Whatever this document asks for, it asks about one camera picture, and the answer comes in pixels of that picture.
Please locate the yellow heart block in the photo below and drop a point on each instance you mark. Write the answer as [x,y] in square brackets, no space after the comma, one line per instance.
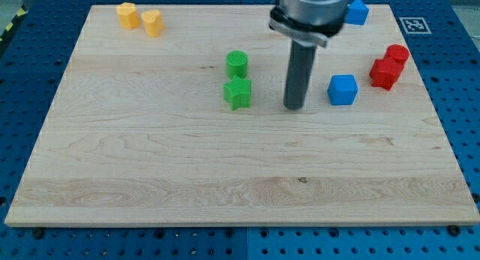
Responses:
[152,22]

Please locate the blue triangle block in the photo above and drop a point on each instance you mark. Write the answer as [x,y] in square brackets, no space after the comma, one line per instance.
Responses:
[357,13]

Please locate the black bolt front left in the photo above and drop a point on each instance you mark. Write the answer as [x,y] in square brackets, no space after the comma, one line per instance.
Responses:
[37,233]

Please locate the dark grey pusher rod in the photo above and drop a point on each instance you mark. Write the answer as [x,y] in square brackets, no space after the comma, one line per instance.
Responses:
[301,60]

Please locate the green cylinder block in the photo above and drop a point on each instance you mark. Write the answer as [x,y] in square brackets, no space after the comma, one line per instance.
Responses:
[236,64]

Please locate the yellow hexagon block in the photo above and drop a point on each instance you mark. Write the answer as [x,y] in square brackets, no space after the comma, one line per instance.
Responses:
[127,15]

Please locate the wooden board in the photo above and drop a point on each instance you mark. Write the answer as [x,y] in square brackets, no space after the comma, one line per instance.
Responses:
[139,133]

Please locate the red star block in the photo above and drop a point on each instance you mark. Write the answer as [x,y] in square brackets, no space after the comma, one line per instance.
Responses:
[385,73]

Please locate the black bolt front right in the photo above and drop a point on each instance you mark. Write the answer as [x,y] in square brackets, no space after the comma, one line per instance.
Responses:
[454,230]

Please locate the green star block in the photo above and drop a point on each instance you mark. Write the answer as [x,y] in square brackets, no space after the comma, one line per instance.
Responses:
[237,92]

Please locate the white fiducial marker tag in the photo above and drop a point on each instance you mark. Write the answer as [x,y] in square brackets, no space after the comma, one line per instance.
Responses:
[414,25]

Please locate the black bolt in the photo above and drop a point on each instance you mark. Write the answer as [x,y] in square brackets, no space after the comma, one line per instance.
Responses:
[37,233]
[454,230]

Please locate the red cylinder block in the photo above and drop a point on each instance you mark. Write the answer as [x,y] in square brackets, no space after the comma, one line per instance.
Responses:
[398,53]

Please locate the blue cube block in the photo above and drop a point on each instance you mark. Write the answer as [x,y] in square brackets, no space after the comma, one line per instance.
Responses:
[342,89]

